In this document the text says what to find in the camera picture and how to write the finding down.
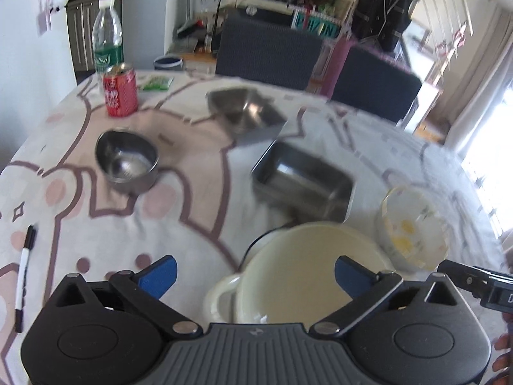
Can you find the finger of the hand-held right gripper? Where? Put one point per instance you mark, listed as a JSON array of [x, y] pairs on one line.
[[481, 284]]

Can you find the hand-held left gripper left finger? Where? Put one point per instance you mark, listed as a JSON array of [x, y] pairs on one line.
[[158, 276]]

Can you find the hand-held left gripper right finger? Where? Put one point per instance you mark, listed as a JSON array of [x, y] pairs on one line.
[[354, 276]]

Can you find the white floral bowl yellow rim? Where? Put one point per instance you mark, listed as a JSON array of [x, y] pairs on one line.
[[412, 228]]

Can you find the rectangular steel container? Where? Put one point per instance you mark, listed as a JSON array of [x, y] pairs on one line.
[[304, 180]]

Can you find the round steel bowl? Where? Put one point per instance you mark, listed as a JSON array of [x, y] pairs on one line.
[[126, 160]]

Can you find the person's right hand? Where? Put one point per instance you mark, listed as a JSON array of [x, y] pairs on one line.
[[504, 343]]

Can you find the black and white marker pen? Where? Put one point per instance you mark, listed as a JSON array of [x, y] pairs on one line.
[[24, 276]]

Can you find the square steel bowl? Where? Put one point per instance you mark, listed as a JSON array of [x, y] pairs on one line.
[[244, 112]]

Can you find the red drink can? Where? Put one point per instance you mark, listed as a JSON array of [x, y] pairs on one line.
[[120, 92]]

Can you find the green snack packet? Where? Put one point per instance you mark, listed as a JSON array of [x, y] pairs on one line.
[[156, 83]]

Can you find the dark blue chair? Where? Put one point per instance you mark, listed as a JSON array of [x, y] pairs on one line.
[[268, 52], [376, 84]]

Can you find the beige curtain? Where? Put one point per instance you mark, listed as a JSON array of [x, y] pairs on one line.
[[469, 88]]

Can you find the pink chair cover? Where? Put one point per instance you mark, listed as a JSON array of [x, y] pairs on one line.
[[340, 64]]

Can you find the blue round bin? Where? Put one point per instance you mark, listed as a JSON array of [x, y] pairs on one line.
[[168, 63]]

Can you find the clear plastic water bottle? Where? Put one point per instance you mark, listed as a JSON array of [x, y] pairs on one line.
[[107, 36]]

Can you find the cream kitchen cabinet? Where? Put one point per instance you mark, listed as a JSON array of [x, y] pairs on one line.
[[80, 36]]

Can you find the teal sign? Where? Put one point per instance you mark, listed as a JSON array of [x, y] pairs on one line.
[[316, 24]]

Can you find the black vest with white trim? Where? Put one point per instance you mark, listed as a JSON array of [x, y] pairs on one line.
[[384, 8]]

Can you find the pink ribbon with plush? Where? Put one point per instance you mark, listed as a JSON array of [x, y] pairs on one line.
[[50, 4]]

